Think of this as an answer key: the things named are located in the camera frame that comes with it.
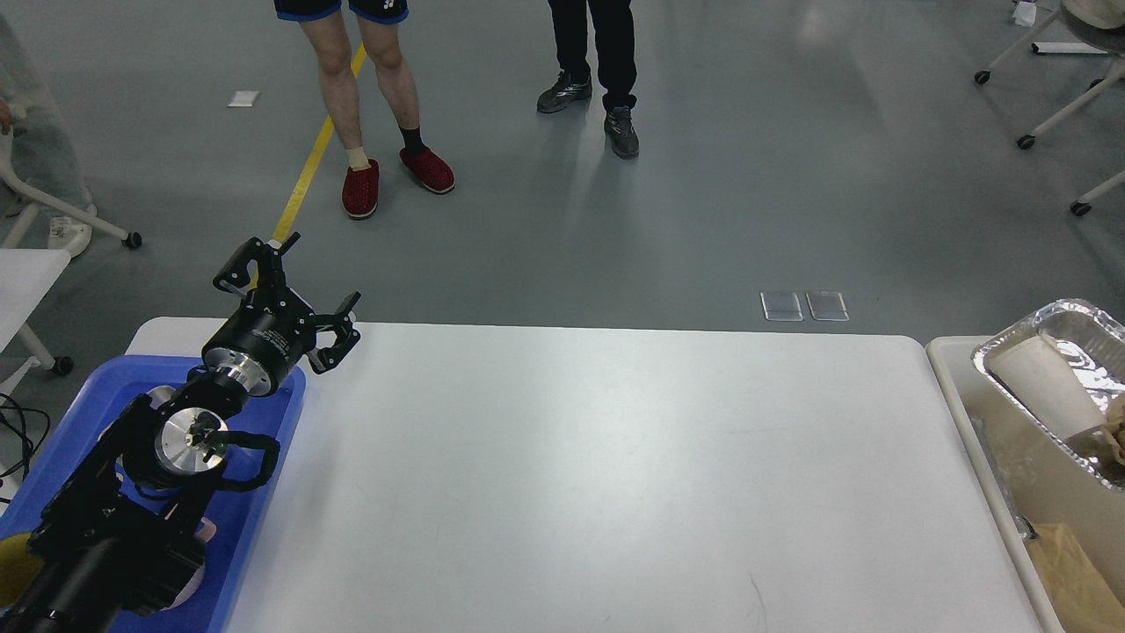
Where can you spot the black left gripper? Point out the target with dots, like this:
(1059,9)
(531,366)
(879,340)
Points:
(272,327)

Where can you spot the white paper cup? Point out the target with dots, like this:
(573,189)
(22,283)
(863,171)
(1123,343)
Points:
(1037,374)

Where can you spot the aluminium foil tray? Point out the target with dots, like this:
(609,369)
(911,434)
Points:
(1090,340)

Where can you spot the brown paper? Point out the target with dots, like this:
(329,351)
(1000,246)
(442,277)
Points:
(1106,446)

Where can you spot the stainless steel tray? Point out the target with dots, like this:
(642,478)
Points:
(160,396)

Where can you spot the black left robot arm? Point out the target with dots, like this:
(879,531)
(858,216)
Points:
(123,531)

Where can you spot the blue plastic tray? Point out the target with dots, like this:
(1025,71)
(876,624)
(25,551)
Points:
(237,516)

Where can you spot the white side table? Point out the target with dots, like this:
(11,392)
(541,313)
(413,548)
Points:
(26,277)

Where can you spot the white wheeled chair left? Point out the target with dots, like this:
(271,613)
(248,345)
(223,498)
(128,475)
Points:
(131,240)

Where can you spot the person in grey trousers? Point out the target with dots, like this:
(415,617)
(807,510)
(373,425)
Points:
(42,154)

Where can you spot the blue HOME mug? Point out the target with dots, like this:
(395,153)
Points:
(18,568)

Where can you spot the person in black trousers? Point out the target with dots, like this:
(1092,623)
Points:
(596,40)

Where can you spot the cream plastic bin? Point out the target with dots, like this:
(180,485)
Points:
(1024,475)

